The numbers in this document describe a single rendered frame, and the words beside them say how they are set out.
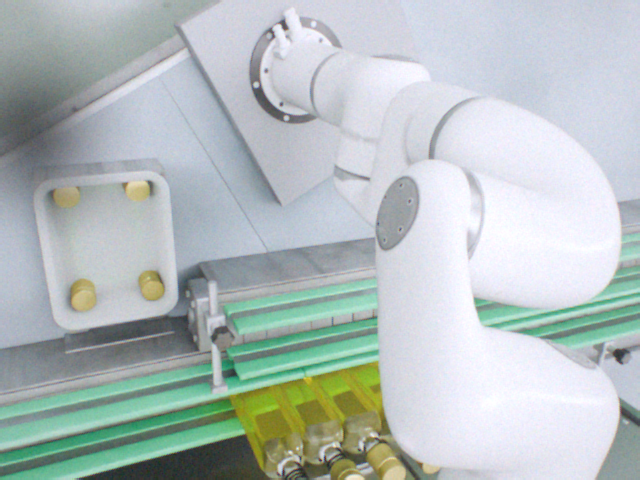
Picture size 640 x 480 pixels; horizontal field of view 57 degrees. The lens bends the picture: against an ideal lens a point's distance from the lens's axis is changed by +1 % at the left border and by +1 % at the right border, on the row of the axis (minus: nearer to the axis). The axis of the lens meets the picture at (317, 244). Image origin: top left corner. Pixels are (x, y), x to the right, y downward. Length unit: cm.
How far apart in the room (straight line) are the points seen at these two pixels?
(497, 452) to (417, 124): 29
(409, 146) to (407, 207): 17
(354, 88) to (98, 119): 41
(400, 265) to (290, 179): 61
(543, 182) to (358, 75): 28
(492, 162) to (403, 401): 21
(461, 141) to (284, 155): 51
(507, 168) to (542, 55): 78
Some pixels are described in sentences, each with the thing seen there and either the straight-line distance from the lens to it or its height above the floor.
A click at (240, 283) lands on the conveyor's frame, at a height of 86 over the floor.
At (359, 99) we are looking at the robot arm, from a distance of 66.
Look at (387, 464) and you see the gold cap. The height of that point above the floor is 115.
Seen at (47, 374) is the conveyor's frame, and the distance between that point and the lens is 95.
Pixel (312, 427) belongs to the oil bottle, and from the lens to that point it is 82.
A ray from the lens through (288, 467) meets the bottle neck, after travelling 80.
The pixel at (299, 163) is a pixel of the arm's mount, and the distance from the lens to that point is 96.
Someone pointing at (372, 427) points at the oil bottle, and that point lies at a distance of 85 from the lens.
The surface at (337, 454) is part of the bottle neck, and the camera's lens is 81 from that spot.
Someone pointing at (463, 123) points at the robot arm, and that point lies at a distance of 49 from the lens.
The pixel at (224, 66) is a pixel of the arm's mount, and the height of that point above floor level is 80.
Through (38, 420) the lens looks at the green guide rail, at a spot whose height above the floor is 94.
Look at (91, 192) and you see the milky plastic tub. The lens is 93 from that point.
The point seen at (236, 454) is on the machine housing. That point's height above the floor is 87.
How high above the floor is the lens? 166
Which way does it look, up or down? 59 degrees down
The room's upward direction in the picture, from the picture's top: 132 degrees clockwise
